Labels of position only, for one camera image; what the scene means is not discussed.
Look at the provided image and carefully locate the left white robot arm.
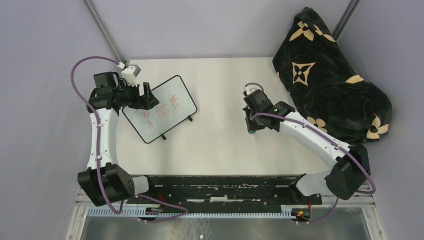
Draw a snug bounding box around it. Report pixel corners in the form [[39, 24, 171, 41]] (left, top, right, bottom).
[[77, 70, 159, 207]]

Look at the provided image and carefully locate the left aluminium corner post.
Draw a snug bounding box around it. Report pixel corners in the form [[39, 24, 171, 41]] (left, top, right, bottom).
[[82, 0, 127, 63]]

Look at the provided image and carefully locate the blue-grey cable duct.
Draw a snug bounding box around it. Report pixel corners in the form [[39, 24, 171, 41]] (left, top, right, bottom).
[[87, 206, 297, 220]]

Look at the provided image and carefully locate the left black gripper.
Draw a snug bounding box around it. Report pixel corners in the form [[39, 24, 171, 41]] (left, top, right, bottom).
[[114, 80, 159, 111]]

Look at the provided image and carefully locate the right aluminium corner post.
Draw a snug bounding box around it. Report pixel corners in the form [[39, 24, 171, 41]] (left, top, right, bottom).
[[332, 0, 361, 41]]

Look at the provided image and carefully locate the small black-framed whiteboard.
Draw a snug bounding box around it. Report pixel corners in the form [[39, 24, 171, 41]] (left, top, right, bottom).
[[122, 75, 198, 144]]

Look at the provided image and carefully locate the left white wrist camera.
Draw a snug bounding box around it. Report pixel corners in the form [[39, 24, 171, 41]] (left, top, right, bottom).
[[121, 64, 141, 86]]

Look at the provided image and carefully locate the aluminium corner post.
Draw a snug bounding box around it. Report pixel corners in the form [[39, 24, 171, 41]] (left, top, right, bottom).
[[82, 0, 127, 63], [332, 0, 361, 41]]

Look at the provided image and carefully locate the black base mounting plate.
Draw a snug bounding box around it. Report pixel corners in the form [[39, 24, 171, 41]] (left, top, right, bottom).
[[145, 175, 323, 214]]

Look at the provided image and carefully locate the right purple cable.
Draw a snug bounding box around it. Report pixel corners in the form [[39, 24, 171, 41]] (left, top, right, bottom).
[[245, 82, 377, 225]]

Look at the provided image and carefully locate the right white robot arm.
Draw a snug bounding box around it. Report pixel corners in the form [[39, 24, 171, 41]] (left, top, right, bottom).
[[243, 86, 371, 204]]

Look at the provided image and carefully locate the black floral blanket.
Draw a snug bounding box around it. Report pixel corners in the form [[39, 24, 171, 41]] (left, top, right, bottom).
[[272, 7, 393, 145]]

